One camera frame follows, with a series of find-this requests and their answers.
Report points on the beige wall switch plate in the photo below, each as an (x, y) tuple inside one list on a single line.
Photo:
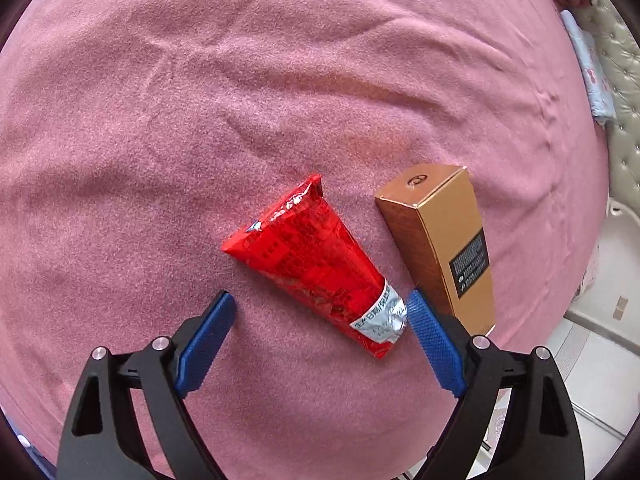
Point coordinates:
[(620, 307)]

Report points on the tufted grey headboard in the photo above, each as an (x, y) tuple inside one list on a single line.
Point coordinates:
[(625, 110)]

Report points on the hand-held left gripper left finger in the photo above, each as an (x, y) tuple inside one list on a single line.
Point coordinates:
[(205, 345)]

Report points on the light blue pillow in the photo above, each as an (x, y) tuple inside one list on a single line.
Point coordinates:
[(590, 70)]

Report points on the gold cardboard box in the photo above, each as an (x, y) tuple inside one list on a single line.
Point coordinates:
[(450, 220)]

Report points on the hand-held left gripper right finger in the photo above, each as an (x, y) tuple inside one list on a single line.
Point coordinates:
[(435, 340)]

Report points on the pink floral cloth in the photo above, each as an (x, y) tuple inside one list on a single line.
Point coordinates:
[(589, 272)]

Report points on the shiny red snack packet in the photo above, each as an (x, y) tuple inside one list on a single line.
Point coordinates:
[(310, 250)]

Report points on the pink bed sheet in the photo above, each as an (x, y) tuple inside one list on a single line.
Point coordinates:
[(250, 85)]

